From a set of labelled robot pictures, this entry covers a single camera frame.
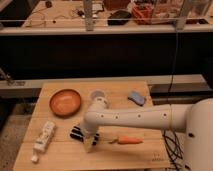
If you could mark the translucent white cup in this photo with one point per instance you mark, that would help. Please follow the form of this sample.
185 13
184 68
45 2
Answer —
96 93

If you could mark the white toothpaste tube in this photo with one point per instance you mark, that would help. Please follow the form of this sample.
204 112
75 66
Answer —
43 140

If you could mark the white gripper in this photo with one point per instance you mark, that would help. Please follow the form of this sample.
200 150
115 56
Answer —
87 136

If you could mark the wooden board table top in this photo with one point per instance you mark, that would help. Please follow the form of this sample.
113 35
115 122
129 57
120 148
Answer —
66 154

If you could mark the orange crate on bench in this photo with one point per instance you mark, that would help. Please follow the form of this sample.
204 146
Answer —
142 15

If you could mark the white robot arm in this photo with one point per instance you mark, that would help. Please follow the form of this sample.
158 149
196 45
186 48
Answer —
195 120

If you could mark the grey metal post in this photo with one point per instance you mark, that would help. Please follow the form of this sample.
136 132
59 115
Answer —
87 4

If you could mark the orange wooden bowl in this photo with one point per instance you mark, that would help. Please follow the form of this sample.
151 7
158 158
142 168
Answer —
65 103

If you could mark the orange toy carrot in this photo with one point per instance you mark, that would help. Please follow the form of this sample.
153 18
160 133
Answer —
126 140

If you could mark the black object on bench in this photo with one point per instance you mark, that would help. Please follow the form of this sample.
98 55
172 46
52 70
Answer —
119 17

